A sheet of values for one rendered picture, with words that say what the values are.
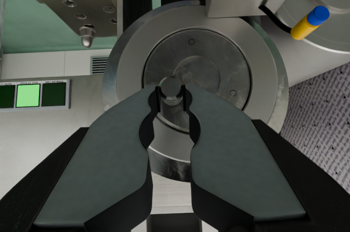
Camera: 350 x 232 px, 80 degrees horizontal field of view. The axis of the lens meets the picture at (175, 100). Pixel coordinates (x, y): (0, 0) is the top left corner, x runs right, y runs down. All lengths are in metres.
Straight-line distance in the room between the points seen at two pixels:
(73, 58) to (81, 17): 2.82
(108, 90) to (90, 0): 0.32
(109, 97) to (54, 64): 3.28
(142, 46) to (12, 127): 0.49
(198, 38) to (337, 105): 0.21
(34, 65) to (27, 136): 3.03
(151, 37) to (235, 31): 0.06
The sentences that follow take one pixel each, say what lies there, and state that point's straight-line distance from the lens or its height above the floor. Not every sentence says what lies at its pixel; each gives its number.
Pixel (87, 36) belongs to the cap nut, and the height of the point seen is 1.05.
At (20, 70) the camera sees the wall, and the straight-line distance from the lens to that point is 3.69.
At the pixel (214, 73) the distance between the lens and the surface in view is 0.15.
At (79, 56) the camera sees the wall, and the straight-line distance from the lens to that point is 3.32.
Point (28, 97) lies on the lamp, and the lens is 0.59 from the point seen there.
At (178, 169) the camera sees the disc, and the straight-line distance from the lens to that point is 0.16.
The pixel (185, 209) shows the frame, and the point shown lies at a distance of 0.51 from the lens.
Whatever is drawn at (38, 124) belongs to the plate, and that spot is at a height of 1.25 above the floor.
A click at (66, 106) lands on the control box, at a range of 0.54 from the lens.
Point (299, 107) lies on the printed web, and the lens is 0.38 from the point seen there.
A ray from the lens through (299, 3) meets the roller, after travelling 0.21.
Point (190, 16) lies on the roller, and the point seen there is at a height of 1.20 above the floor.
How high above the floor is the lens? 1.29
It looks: 9 degrees down
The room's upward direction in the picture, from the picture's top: 177 degrees clockwise
